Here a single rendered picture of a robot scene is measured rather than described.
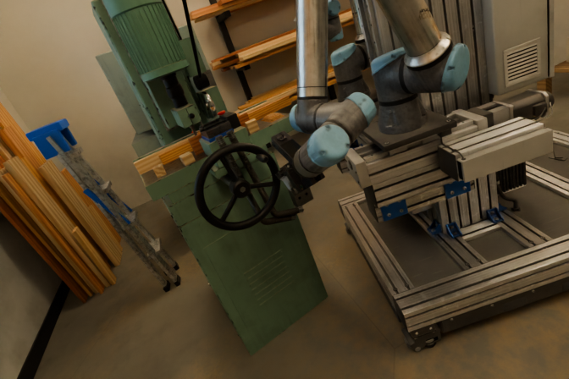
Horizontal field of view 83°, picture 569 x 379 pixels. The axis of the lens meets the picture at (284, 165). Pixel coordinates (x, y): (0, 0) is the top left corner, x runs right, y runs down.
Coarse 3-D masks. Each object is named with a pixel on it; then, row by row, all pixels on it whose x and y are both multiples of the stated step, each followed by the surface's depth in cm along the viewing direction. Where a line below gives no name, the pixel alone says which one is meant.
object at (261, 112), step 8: (288, 96) 142; (272, 104) 139; (280, 104) 140; (288, 104) 142; (256, 112) 136; (264, 112) 138; (272, 112) 139; (184, 144) 124; (168, 152) 122; (176, 152) 124; (184, 152) 125; (168, 160) 123
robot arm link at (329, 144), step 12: (324, 132) 61; (336, 132) 62; (312, 144) 62; (324, 144) 61; (336, 144) 61; (348, 144) 62; (300, 156) 69; (312, 156) 63; (324, 156) 61; (336, 156) 61; (312, 168) 68; (324, 168) 67
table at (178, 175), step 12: (276, 120) 126; (288, 120) 126; (264, 132) 122; (276, 132) 125; (288, 132) 127; (264, 144) 123; (204, 156) 115; (252, 156) 112; (168, 168) 116; (180, 168) 111; (192, 168) 112; (216, 168) 108; (144, 180) 113; (156, 180) 108; (168, 180) 109; (180, 180) 111; (192, 180) 113; (156, 192) 108; (168, 192) 110
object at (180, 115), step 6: (174, 108) 125; (180, 108) 119; (186, 108) 118; (192, 108) 119; (174, 114) 124; (180, 114) 118; (186, 114) 119; (198, 114) 121; (180, 120) 118; (186, 120) 119; (192, 120) 120; (198, 120) 121; (186, 126) 120; (192, 126) 125
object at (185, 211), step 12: (240, 168) 121; (264, 168) 126; (204, 192) 116; (216, 192) 118; (228, 192) 120; (168, 204) 113; (180, 204) 113; (192, 204) 115; (216, 204) 119; (180, 216) 114; (192, 216) 116
